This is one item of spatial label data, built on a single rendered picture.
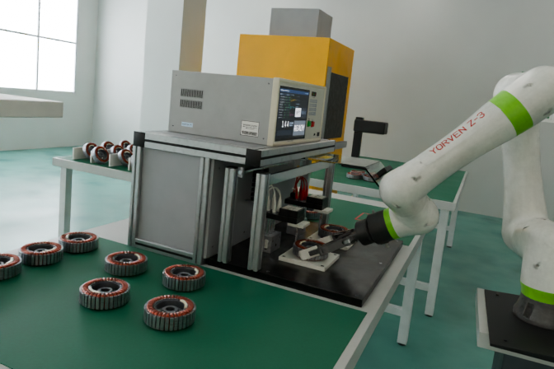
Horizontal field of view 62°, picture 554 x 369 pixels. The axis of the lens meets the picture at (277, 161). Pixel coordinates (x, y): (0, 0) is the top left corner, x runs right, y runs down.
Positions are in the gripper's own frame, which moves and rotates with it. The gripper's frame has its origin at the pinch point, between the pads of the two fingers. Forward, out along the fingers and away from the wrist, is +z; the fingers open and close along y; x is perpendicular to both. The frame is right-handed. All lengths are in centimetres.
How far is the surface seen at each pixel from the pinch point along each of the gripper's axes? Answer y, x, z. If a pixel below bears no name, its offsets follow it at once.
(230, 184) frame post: -20.1, 27.6, 7.0
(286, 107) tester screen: 0.0, 44.0, -9.6
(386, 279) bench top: 4.7, -16.3, -17.2
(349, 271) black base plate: -1.9, -9.4, -9.8
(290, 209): -2.2, 14.0, 0.9
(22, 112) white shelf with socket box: -69, 54, 16
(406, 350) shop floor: 109, -83, 21
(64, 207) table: 74, 61, 187
